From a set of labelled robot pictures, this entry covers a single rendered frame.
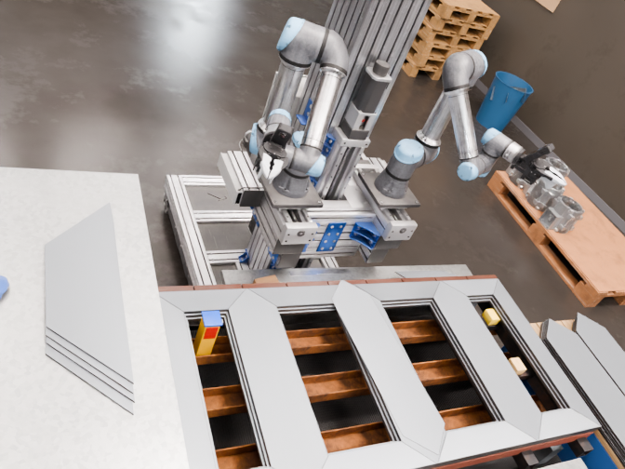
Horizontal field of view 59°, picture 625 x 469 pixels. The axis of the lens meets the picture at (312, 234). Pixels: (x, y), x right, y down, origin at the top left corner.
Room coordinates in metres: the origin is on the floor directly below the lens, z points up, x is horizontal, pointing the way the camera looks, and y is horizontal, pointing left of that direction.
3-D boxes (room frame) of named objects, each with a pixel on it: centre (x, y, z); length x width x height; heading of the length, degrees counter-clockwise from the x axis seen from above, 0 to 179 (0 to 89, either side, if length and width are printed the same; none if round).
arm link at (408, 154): (2.13, -0.23, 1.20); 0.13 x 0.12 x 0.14; 153
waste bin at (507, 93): (5.93, -1.30, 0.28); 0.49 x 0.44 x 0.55; 37
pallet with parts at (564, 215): (4.25, -2.05, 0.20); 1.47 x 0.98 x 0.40; 37
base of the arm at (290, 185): (1.82, 0.16, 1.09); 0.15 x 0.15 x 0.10
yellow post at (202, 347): (1.17, 0.19, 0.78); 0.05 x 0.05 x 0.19; 35
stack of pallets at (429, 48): (6.97, -0.26, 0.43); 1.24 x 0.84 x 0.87; 37
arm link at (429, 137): (2.24, -0.29, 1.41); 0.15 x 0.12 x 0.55; 153
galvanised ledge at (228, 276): (1.88, -0.31, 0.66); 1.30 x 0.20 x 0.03; 125
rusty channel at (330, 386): (1.36, -0.43, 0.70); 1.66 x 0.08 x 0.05; 125
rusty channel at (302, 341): (1.52, -0.31, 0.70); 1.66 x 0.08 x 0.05; 125
